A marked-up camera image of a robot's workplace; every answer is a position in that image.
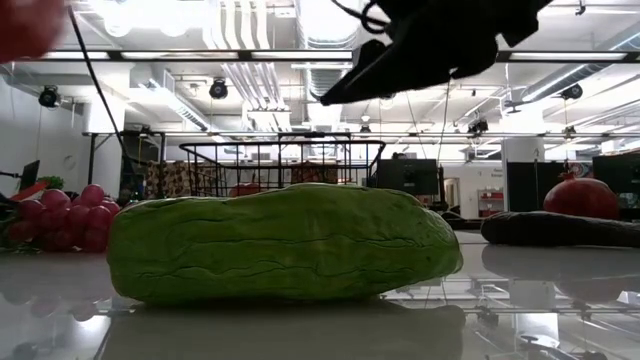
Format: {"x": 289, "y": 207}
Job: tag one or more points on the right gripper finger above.
{"x": 380, "y": 75}

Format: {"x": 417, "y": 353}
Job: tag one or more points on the green cucumber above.
{"x": 280, "y": 240}

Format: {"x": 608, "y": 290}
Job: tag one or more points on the dark purple eggplant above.
{"x": 550, "y": 230}

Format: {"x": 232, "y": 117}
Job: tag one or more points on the red yellow apple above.
{"x": 25, "y": 25}

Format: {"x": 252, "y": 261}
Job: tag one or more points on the black background monitor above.
{"x": 407, "y": 177}

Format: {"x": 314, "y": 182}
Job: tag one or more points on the firewood pattern panel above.
{"x": 170, "y": 180}
{"x": 315, "y": 175}

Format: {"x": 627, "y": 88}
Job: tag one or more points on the black ceiling spotlight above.
{"x": 48, "y": 96}
{"x": 571, "y": 91}
{"x": 218, "y": 89}

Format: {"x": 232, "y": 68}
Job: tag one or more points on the white shelf with red bins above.
{"x": 490, "y": 197}

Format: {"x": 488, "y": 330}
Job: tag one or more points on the black partition panel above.
{"x": 530, "y": 185}

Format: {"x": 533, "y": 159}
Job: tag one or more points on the red pomegranate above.
{"x": 582, "y": 200}

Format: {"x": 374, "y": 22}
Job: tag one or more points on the black wide panel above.
{"x": 620, "y": 172}

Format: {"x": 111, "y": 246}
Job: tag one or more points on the purple grape bunch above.
{"x": 75, "y": 220}

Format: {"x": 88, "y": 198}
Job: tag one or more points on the small tilted black monitor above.
{"x": 30, "y": 175}

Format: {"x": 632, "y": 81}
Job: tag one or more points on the silver ventilation duct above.
{"x": 315, "y": 30}

